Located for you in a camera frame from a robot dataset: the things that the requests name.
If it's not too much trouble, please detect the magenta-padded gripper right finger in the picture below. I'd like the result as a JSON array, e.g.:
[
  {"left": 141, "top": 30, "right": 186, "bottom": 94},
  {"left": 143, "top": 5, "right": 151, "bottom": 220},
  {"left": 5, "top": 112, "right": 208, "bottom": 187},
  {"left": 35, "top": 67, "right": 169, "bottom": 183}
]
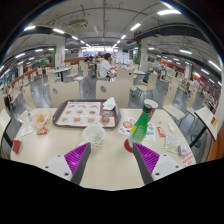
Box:
[{"left": 132, "top": 142, "right": 183, "bottom": 186}]

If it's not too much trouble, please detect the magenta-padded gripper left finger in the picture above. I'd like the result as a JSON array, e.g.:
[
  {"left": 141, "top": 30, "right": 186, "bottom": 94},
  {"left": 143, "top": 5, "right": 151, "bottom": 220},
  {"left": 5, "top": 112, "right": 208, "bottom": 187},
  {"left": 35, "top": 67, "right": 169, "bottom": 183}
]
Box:
[{"left": 41, "top": 142, "right": 93, "bottom": 186}]

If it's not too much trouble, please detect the green drink bottle black cap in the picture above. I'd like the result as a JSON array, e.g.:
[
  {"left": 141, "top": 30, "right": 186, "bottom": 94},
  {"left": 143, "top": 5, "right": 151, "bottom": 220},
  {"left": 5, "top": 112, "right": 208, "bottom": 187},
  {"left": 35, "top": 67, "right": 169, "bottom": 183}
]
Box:
[{"left": 127, "top": 103, "right": 154, "bottom": 149}]

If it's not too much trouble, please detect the clear plastic packet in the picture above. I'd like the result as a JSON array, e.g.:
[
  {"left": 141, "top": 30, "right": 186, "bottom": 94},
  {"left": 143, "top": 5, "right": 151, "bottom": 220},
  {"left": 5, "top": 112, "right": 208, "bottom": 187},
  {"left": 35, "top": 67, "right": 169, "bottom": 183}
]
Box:
[{"left": 164, "top": 134, "right": 182, "bottom": 155}]

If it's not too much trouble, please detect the red and white leaflet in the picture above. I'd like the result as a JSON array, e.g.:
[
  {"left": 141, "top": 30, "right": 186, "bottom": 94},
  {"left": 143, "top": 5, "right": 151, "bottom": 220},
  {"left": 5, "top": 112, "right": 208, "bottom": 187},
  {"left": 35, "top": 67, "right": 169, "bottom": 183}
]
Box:
[{"left": 179, "top": 148, "right": 197, "bottom": 168}]

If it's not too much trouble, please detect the red sauce packet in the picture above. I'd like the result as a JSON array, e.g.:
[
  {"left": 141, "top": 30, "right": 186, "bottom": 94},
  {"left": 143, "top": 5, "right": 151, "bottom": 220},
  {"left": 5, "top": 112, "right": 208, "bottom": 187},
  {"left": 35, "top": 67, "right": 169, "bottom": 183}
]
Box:
[
  {"left": 156, "top": 126, "right": 167, "bottom": 138},
  {"left": 37, "top": 127, "right": 49, "bottom": 136}
]

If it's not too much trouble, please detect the small white sachet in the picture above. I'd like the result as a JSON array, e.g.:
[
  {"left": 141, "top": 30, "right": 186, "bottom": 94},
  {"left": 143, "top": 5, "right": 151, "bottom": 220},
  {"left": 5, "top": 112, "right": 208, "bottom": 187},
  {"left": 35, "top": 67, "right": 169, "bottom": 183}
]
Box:
[{"left": 167, "top": 122, "right": 176, "bottom": 134}]

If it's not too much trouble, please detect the flat round red coaster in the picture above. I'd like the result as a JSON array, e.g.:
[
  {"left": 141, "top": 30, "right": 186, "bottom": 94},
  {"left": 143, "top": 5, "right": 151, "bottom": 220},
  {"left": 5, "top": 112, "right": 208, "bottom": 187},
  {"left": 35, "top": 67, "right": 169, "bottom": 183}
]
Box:
[{"left": 123, "top": 138, "right": 135, "bottom": 154}]

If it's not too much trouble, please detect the white mug with black dots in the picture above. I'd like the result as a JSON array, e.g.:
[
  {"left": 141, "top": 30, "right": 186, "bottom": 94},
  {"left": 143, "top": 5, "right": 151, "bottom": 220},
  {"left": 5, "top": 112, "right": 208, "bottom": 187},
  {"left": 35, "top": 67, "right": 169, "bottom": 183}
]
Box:
[{"left": 81, "top": 124, "right": 107, "bottom": 152}]

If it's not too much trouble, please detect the clear plastic bag with food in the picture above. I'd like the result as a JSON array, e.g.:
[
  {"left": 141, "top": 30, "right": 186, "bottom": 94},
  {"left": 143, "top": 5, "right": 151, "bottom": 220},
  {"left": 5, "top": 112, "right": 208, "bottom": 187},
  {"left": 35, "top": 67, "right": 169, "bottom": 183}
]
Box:
[{"left": 30, "top": 109, "right": 54, "bottom": 132}]

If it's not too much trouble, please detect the colourful printed flyer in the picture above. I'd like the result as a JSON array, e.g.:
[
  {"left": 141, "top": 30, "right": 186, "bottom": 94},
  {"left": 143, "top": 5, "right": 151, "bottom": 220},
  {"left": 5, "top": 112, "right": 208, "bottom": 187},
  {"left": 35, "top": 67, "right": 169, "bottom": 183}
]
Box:
[{"left": 117, "top": 117, "right": 157, "bottom": 143}]

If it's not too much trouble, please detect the small clear sanitizer bottle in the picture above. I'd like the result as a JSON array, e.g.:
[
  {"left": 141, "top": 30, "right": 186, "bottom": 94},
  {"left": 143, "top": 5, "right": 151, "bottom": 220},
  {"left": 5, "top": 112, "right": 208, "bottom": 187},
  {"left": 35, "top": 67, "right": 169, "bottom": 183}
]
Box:
[{"left": 25, "top": 108, "right": 34, "bottom": 124}]

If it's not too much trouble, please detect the brown food tray paper liner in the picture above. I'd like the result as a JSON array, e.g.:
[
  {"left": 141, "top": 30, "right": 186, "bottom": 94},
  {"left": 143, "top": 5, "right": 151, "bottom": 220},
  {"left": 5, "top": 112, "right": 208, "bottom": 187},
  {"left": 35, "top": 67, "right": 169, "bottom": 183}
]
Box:
[{"left": 52, "top": 99, "right": 122, "bottom": 129}]

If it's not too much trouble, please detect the red paper cup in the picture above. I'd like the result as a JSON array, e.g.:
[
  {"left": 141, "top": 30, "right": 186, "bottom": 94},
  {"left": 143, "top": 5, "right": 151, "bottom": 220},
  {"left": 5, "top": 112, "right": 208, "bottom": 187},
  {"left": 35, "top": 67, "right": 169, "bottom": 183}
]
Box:
[{"left": 143, "top": 98, "right": 159, "bottom": 123}]

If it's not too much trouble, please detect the white cafeteria table black leg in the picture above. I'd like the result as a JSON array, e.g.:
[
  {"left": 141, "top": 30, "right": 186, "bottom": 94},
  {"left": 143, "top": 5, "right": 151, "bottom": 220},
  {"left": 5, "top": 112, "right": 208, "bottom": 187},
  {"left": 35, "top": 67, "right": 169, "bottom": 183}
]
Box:
[
  {"left": 0, "top": 108, "right": 13, "bottom": 148},
  {"left": 189, "top": 105, "right": 219, "bottom": 149}
]

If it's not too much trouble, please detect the group of beige chairs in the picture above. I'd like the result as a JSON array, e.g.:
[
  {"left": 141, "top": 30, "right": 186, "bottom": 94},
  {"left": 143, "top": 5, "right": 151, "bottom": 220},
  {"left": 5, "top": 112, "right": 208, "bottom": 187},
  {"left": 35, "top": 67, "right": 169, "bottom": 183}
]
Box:
[{"left": 6, "top": 59, "right": 214, "bottom": 121}]

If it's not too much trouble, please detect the crumpled white napkin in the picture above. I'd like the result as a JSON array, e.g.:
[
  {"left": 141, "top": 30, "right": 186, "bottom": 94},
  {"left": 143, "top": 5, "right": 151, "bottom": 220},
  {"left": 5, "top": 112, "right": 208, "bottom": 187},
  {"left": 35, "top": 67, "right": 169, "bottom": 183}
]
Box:
[{"left": 102, "top": 96, "right": 117, "bottom": 111}]

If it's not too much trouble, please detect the person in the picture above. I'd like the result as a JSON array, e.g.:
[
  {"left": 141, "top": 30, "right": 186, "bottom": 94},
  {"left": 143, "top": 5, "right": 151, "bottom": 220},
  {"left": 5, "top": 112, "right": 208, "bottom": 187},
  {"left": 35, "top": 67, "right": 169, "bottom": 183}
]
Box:
[
  {"left": 2, "top": 90, "right": 14, "bottom": 113},
  {"left": 98, "top": 52, "right": 118, "bottom": 79}
]

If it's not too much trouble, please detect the ceiling air conditioner unit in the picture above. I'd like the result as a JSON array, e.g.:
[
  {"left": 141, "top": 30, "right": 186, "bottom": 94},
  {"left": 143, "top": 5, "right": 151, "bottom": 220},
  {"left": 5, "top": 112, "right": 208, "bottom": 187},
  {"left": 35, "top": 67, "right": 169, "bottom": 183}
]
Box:
[{"left": 68, "top": 18, "right": 89, "bottom": 30}]

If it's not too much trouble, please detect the group of ceiling lights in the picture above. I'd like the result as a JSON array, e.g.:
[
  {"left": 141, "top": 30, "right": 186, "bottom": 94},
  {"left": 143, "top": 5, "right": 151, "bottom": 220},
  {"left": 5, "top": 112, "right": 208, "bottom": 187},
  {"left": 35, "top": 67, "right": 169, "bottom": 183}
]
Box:
[{"left": 0, "top": 9, "right": 223, "bottom": 84}]

